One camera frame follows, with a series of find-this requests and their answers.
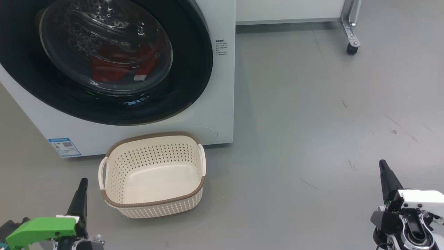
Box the metal leg with caster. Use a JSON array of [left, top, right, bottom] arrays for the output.
[[339, 0, 362, 55]]

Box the cream perforated laundry basket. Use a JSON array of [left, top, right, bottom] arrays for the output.
[[98, 131, 207, 219]]

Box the white partition panel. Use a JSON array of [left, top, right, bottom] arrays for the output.
[[236, 0, 347, 25]]

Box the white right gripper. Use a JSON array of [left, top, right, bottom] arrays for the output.
[[370, 160, 444, 233]]

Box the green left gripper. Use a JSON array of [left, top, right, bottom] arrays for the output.
[[6, 178, 104, 250]]

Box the red white jersey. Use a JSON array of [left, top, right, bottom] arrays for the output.
[[91, 43, 162, 83]]

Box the printed text label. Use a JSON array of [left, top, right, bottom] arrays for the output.
[[215, 39, 228, 57]]

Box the blue energy label sticker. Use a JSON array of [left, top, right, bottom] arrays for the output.
[[48, 138, 82, 158]]

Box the white front-load washing machine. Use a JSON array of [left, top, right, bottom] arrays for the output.
[[0, 0, 236, 158]]

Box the dark grey round bin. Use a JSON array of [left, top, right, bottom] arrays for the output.
[[0, 0, 213, 126]]

